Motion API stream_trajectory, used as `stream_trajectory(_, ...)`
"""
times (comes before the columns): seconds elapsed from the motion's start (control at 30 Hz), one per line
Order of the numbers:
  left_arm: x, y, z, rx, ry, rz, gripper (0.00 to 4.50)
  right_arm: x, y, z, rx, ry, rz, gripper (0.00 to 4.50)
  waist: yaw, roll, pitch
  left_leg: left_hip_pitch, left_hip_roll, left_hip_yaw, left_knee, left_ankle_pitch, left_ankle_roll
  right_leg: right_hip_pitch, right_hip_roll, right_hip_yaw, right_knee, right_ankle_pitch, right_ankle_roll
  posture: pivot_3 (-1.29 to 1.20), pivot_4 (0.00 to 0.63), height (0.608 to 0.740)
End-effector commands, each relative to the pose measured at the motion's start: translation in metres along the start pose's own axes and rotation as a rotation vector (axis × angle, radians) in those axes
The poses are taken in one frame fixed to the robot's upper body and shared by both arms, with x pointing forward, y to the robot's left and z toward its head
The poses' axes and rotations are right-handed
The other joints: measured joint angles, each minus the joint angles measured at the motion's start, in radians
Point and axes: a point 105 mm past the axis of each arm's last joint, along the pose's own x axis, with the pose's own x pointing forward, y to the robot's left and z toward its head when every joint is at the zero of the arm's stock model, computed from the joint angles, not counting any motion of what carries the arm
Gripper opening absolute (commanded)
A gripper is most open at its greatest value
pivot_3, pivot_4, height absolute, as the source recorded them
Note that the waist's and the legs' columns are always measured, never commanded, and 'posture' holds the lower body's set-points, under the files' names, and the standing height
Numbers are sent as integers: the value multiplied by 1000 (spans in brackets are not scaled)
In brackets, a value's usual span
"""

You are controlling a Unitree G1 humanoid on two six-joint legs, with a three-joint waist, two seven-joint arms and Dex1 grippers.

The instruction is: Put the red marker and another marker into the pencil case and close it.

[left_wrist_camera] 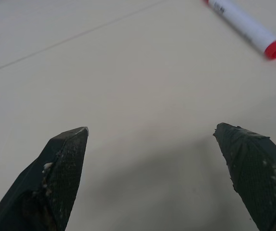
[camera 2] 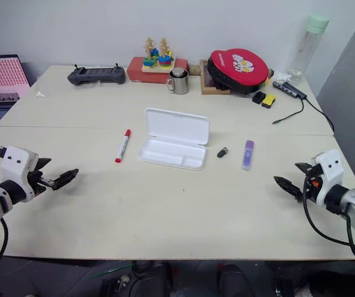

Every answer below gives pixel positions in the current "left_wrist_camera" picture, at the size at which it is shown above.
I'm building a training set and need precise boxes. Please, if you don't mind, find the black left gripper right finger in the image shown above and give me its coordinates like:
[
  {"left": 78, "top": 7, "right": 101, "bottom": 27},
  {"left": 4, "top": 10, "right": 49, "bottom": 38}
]
[{"left": 212, "top": 122, "right": 276, "bottom": 231}]

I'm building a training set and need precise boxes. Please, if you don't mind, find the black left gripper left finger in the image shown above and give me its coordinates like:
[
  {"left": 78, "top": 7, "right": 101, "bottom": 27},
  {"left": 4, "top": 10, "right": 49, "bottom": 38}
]
[{"left": 0, "top": 126, "right": 90, "bottom": 231}]

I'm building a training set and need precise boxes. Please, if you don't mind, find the white marker with red cap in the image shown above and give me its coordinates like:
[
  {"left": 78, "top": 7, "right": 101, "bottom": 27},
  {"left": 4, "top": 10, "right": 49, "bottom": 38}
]
[{"left": 202, "top": 0, "right": 276, "bottom": 61}]

